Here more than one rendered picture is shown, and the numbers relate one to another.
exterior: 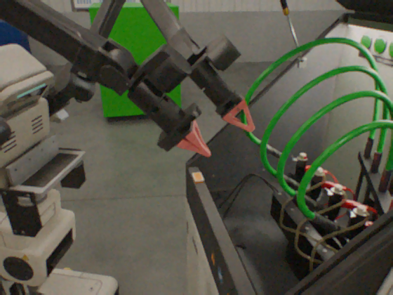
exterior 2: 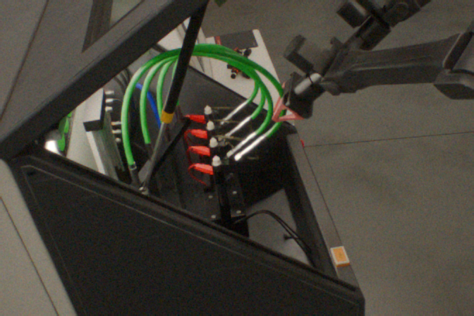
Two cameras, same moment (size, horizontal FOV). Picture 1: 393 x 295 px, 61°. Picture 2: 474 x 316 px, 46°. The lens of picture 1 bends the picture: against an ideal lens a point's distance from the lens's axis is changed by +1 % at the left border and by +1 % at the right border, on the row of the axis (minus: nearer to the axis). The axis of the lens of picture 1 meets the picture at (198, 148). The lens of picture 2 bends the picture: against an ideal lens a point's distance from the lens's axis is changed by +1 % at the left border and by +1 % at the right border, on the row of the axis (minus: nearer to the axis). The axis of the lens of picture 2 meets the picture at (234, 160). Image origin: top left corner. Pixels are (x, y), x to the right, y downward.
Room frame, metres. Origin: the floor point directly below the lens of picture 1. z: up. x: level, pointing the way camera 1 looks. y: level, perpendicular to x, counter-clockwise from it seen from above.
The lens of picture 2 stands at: (1.86, -0.03, 1.92)
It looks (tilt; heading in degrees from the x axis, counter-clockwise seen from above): 36 degrees down; 191
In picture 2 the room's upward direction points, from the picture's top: 9 degrees counter-clockwise
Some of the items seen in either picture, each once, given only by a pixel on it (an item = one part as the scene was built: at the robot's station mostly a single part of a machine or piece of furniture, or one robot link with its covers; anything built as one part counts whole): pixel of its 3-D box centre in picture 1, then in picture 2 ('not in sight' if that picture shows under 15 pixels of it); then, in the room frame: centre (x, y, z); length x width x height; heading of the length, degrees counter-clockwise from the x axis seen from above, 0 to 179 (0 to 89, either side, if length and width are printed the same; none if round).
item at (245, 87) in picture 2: not in sight; (243, 75); (0.08, -0.29, 0.97); 0.70 x 0.22 x 0.03; 13
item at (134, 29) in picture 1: (137, 60); not in sight; (4.27, 0.77, 0.65); 0.95 x 0.86 x 1.30; 103
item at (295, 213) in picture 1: (314, 248); (223, 197); (0.68, -0.31, 0.91); 0.34 x 0.10 x 0.15; 13
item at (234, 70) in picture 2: not in sight; (240, 61); (0.04, -0.30, 1.01); 0.23 x 0.11 x 0.06; 13
